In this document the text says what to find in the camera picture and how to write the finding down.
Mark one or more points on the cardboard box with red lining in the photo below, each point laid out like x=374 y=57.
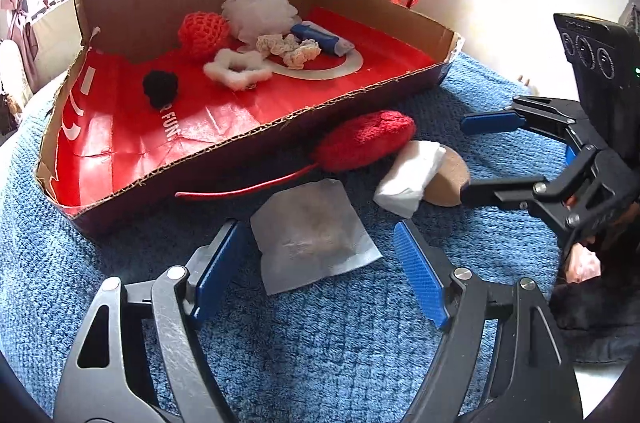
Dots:
x=165 y=28

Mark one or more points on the blue knit blanket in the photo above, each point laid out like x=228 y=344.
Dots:
x=325 y=353

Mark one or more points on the translucent packet with fuzzy pad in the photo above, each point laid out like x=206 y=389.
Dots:
x=310 y=235

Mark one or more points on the black pompom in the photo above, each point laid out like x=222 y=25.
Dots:
x=160 y=89

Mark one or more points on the red mesh knit ball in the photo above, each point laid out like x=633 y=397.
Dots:
x=205 y=37

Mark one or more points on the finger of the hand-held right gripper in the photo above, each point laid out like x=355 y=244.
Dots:
x=492 y=123
x=500 y=195

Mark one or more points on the white tissue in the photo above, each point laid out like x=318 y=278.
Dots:
x=407 y=180

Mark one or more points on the tan round pad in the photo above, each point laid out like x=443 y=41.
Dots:
x=450 y=183

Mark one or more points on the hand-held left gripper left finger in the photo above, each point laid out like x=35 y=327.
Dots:
x=215 y=275

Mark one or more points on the blue and white tube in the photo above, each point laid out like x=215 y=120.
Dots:
x=320 y=38

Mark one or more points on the cream crochet scrunchie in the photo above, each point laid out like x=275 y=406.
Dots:
x=295 y=50

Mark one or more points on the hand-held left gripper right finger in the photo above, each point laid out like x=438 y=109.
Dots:
x=420 y=275

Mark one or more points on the white fuzzy scrunchie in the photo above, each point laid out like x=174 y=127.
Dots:
x=225 y=70

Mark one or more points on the person's right hand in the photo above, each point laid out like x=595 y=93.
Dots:
x=582 y=264

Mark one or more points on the person's right forearm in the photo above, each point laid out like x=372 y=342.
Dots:
x=600 y=323

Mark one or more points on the white mesh bath puff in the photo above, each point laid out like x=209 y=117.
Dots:
x=260 y=13

